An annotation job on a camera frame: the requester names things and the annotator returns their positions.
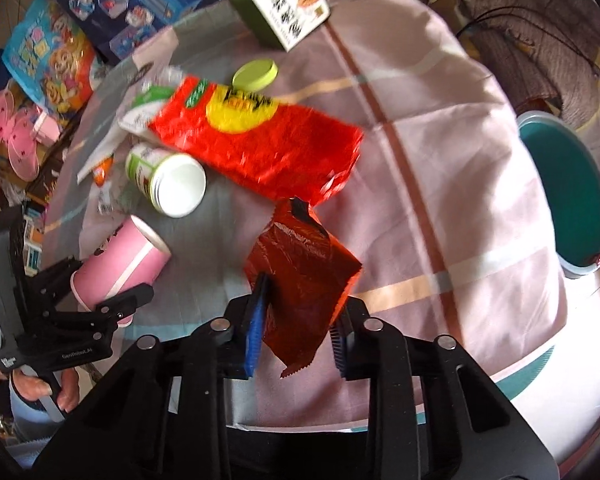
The white and green carton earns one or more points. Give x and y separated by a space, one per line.
290 10

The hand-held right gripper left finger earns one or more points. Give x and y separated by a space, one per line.
258 325

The person's left forearm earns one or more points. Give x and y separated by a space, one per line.
27 420

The green plastic lid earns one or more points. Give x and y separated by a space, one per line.
254 74

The white paper wrapper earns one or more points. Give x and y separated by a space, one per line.
100 152

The small orange wrapper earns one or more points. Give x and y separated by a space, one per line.
102 172

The pink butterfly wings toy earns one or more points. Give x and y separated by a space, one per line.
10 130

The white green plastic wrapper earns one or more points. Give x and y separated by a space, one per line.
140 110

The white bottle green label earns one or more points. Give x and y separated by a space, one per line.
177 185

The pink checked bedsheet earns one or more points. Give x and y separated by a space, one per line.
430 110

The person's left hand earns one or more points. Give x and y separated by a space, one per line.
30 387

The teal plastic bucket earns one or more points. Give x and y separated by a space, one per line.
565 185

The brown fuzzy cloth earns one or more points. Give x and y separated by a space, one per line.
530 20

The large red snack bag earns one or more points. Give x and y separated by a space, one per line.
260 155

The dark red snack packet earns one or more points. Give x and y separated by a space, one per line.
300 285

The small pink box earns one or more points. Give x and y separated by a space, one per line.
47 127

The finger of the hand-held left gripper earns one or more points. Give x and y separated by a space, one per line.
110 307
55 277

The cartoon printed bag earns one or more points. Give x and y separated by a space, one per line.
50 60

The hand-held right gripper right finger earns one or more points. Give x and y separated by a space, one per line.
341 350

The pink paper cup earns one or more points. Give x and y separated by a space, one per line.
120 260

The blue toy box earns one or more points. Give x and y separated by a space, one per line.
130 5

